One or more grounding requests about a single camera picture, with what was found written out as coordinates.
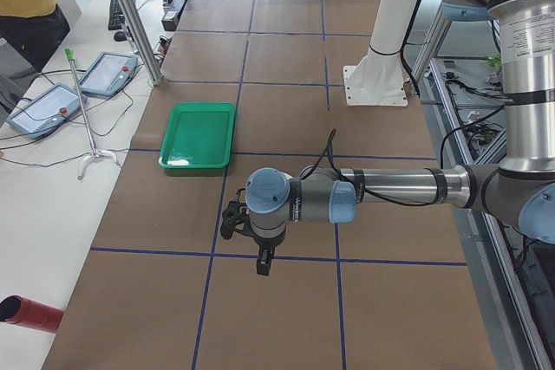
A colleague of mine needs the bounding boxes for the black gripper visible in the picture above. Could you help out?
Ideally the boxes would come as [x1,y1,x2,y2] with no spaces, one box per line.
[253,235,280,276]

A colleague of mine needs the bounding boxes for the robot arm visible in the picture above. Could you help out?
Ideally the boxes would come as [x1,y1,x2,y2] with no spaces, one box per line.
[242,0,554,275]

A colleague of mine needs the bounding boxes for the green plastic tray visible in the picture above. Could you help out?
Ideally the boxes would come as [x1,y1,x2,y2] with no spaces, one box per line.
[158,102,236,176]

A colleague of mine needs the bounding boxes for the far blue teach pendant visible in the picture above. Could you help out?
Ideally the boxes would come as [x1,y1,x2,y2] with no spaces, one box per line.
[79,52,138,98]

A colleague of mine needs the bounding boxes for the blue teach pendant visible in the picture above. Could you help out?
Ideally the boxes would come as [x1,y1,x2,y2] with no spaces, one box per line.
[79,52,138,98]
[6,83,81,140]

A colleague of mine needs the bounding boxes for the red cylinder tube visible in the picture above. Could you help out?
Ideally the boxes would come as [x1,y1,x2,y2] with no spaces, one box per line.
[1,295,64,334]

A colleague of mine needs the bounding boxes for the near blue teach pendant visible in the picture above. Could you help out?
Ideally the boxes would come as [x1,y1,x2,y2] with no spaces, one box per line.
[6,83,81,140]

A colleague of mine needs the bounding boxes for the black computer mouse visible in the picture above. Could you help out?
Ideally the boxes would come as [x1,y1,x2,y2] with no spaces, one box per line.
[113,30,129,42]

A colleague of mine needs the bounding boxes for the black keyboard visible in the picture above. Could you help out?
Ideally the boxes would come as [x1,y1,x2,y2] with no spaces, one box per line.
[108,0,125,30]

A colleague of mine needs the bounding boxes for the metal reacher stick green tip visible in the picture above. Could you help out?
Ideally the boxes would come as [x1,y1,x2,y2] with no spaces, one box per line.
[64,48,121,180]

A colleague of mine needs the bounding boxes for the person in yellow shirt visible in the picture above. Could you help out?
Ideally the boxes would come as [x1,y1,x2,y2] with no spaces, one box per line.
[1,0,70,72]

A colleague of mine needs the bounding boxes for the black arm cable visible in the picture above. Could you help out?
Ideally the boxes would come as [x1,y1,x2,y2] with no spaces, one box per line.
[300,127,443,207]

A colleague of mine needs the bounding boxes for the grey aluminium frame post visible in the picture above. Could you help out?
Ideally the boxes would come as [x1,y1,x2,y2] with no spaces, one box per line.
[118,0,163,86]

